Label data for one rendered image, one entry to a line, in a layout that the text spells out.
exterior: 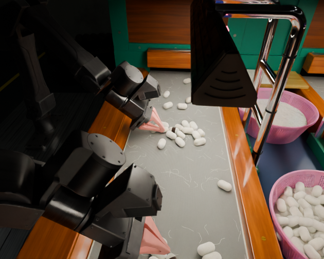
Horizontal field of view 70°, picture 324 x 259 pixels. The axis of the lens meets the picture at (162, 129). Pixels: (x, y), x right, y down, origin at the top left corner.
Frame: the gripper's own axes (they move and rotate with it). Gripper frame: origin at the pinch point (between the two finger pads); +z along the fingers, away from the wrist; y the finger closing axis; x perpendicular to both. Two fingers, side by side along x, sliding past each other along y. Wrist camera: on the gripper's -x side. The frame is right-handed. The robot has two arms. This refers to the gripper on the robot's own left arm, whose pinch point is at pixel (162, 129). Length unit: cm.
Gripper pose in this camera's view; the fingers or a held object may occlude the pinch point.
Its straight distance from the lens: 72.0
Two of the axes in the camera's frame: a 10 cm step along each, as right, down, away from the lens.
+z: 7.6, 5.6, 3.4
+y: 0.8, -6.0, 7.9
